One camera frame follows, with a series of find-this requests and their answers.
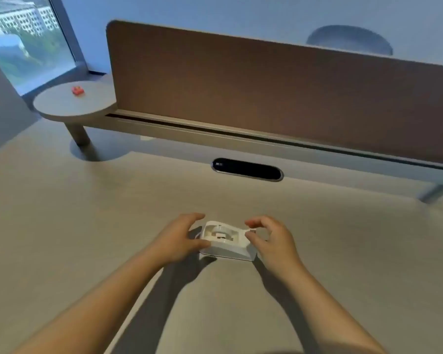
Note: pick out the window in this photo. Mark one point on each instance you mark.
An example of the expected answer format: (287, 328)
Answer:
(26, 36)

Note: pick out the person's right forearm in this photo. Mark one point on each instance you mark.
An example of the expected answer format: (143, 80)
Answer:
(325, 309)

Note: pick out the brown desk divider panel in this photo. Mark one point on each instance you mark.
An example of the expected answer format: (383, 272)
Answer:
(265, 95)

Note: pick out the person's left hand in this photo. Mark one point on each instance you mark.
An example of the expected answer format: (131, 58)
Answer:
(175, 241)

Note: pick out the person's right thumb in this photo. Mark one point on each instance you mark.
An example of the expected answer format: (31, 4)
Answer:
(254, 241)

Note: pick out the round grey raised shelf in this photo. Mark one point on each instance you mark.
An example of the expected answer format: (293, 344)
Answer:
(75, 103)

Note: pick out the grey divider rail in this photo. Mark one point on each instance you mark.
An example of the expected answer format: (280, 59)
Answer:
(280, 147)

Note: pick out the small red object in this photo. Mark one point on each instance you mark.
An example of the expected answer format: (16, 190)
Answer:
(78, 91)

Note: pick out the white plastic dispenser base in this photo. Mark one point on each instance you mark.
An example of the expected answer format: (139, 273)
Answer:
(227, 246)

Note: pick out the person's left thumb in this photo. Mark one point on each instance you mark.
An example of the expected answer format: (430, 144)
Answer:
(198, 245)

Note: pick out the person's left forearm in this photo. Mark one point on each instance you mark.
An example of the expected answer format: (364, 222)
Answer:
(96, 302)

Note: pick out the person's right hand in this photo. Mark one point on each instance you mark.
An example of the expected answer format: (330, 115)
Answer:
(277, 246)

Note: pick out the grey chair back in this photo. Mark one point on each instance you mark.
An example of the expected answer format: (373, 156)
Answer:
(349, 40)

